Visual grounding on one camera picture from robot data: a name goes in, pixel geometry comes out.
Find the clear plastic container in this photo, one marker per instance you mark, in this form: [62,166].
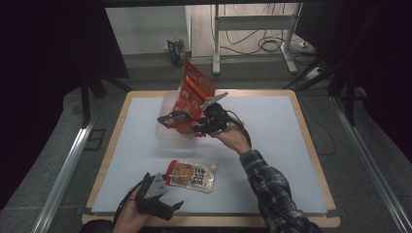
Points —
[171,140]

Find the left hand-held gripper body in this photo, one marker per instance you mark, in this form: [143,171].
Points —
[155,191]

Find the white metal stand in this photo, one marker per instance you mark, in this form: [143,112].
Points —
[216,39]

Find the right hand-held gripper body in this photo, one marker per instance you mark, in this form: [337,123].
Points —
[215,118]

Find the white pouch with red edge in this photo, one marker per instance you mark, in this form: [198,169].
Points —
[192,176]

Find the black tripod stand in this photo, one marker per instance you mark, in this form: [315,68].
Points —
[349,103]
[85,100]

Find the dark floor socket plate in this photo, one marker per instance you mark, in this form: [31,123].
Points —
[95,139]

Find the person's right hand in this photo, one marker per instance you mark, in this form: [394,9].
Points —
[234,136]

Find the large orange snack packet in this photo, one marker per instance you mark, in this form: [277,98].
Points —
[192,90]

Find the white power strip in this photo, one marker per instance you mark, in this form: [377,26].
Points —
[313,73]

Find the white table mat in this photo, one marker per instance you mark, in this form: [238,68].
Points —
[275,155]

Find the person's left hand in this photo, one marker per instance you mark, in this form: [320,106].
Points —
[129,220]

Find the black curtain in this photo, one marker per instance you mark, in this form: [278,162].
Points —
[382,64]
[42,81]

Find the aluminium rail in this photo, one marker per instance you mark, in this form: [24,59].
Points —
[61,181]
[372,165]

